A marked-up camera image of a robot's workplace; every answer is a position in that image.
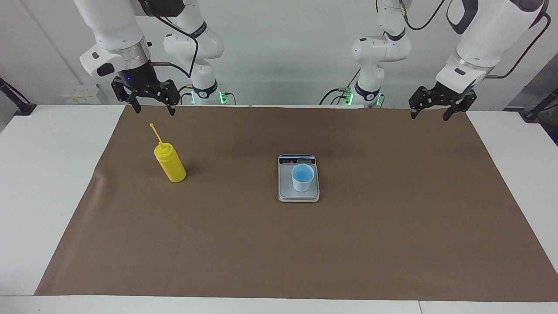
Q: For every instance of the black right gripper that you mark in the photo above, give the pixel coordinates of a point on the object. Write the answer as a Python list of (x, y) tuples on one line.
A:
[(139, 80)]

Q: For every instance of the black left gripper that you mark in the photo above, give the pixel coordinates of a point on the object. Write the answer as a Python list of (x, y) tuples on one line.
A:
[(449, 92)]

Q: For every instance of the yellow squeeze bottle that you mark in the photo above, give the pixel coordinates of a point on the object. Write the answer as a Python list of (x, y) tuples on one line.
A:
[(174, 170)]

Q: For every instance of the blue paper cup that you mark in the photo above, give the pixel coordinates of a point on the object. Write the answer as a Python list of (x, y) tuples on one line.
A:
[(303, 183)]

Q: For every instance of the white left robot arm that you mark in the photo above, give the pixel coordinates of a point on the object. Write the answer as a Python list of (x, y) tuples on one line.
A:
[(492, 35)]

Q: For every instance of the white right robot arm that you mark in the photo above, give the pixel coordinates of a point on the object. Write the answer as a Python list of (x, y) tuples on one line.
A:
[(113, 26)]

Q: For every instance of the silver digital kitchen scale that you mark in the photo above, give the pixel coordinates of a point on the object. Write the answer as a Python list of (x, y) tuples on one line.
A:
[(285, 189)]

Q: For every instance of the black stand foot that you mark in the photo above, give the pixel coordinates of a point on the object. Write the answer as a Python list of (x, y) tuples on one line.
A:
[(24, 108), (534, 114)]

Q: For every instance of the brown table mat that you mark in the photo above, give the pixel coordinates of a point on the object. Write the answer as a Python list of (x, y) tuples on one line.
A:
[(261, 244)]

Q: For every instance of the white wall outlet box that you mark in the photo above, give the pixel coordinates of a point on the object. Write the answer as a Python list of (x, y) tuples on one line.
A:
[(80, 93)]

